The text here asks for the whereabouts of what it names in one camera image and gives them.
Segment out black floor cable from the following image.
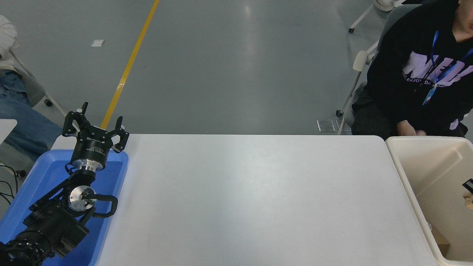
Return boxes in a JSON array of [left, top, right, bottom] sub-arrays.
[[0, 165, 26, 207]]

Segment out blue lanyard with badge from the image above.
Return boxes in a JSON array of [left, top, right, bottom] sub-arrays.
[[422, 30, 473, 106]]

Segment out white wheeled chair base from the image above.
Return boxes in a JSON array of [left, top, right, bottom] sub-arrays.
[[348, 0, 401, 34]]

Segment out grey office chair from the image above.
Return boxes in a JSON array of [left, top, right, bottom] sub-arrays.
[[7, 41, 68, 117]]

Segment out blue plastic tray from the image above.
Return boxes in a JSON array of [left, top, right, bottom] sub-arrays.
[[0, 149, 129, 266]]

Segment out small white table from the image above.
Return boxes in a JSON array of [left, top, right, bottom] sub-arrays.
[[0, 119, 18, 144]]

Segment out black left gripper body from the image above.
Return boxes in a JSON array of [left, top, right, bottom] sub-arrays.
[[71, 127, 114, 165]]

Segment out white framed office chair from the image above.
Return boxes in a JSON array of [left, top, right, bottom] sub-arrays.
[[336, 4, 422, 135]]

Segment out person's right hand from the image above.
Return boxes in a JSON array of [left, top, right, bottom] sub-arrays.
[[397, 120, 416, 136]]

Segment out large pale plastic bin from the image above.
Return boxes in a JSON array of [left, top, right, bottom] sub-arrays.
[[385, 136, 473, 266]]

